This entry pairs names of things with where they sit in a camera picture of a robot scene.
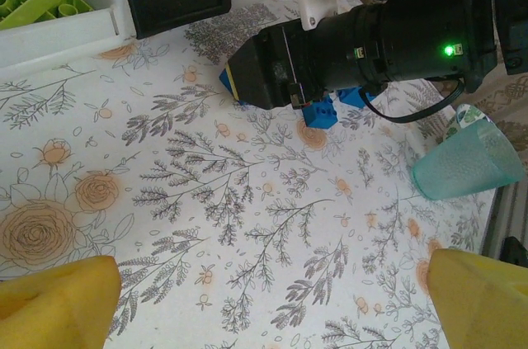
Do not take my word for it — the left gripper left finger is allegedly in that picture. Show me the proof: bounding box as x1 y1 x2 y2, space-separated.
0 254 123 349

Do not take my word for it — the leaf patterned cup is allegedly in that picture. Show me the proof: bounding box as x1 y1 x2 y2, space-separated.
442 103 491 144

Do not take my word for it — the teal plastic cup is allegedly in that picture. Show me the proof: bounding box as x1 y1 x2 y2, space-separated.
412 120 521 202

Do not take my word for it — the blue lego brick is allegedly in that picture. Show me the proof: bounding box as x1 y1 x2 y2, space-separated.
219 67 251 106
334 85 377 111
302 95 340 132

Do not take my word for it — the white plastic container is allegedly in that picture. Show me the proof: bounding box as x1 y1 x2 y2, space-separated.
0 0 138 78

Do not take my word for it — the aluminium table side rail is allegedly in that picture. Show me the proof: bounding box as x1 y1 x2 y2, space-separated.
478 182 519 262

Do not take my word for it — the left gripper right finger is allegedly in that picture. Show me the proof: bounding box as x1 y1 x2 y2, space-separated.
427 248 528 349

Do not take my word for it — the floral tablecloth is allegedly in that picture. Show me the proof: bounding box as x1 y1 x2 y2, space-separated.
0 0 502 349

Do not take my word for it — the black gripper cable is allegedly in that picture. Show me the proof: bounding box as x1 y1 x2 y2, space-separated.
361 78 468 125

